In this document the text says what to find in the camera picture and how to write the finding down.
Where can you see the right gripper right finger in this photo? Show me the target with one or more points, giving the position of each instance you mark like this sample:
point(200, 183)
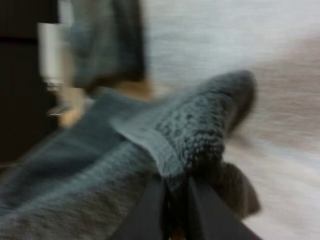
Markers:
point(212, 220)

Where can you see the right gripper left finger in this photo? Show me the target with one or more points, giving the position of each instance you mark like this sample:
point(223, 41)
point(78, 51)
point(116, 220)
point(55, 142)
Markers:
point(150, 215)

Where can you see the grey-green towel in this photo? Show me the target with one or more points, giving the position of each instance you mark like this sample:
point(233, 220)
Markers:
point(110, 42)
point(105, 160)

